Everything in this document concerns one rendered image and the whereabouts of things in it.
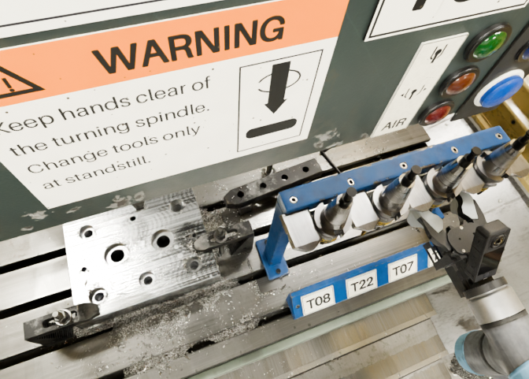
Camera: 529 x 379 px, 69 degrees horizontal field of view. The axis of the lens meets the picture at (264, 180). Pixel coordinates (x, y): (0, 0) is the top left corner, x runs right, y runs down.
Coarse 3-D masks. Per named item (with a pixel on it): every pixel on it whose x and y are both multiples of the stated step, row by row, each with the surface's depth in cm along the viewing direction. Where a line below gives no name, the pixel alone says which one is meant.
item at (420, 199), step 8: (416, 176) 70; (416, 184) 69; (424, 184) 69; (416, 192) 68; (424, 192) 68; (416, 200) 67; (424, 200) 67; (432, 200) 68; (416, 208) 67; (424, 208) 67
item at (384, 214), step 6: (378, 186) 67; (378, 192) 66; (372, 198) 66; (378, 198) 66; (408, 198) 66; (372, 204) 66; (378, 204) 65; (408, 204) 66; (378, 210) 65; (384, 210) 65; (402, 210) 65; (384, 216) 65; (390, 216) 64; (396, 216) 66
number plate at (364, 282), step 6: (372, 270) 88; (360, 276) 87; (366, 276) 87; (372, 276) 88; (348, 282) 86; (354, 282) 87; (360, 282) 87; (366, 282) 88; (372, 282) 89; (348, 288) 87; (354, 288) 88; (360, 288) 88; (366, 288) 89; (372, 288) 89; (348, 294) 87; (354, 294) 88
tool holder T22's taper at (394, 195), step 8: (400, 176) 60; (392, 184) 62; (400, 184) 60; (384, 192) 64; (392, 192) 62; (400, 192) 61; (408, 192) 61; (384, 200) 64; (392, 200) 63; (400, 200) 62; (392, 208) 64; (400, 208) 65
